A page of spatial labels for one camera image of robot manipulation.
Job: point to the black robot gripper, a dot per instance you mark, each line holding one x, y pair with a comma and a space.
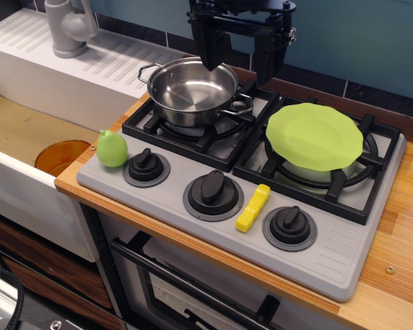
269, 23

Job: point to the stainless steel pot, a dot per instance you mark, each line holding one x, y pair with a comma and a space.
186, 94

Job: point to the green plate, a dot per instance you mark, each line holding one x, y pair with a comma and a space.
315, 137

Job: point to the middle black stove knob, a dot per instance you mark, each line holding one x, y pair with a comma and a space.
213, 197

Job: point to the black stove knob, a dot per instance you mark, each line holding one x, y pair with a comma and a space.
213, 197
146, 169
289, 229

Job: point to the left black stove knob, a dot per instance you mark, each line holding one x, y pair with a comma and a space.
146, 169

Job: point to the grey toy stove top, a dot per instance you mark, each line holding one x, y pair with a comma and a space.
331, 265

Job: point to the right black stove knob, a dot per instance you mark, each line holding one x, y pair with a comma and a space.
289, 229

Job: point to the left black burner grate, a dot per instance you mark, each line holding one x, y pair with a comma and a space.
218, 145

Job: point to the black burner grate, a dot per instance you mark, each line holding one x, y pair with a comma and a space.
218, 145
316, 172

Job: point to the small green pear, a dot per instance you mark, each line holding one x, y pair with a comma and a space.
112, 149

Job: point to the grey toy faucet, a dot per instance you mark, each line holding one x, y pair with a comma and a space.
70, 31

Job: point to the right black burner grate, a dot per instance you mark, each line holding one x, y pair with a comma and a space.
316, 172

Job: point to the white toy sink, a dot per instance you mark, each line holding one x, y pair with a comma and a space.
45, 99

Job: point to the orange sink drain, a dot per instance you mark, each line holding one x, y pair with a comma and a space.
54, 159

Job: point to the wooden drawer front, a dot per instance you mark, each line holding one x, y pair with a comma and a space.
59, 276

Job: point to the black oven door handle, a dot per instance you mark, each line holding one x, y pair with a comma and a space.
132, 252

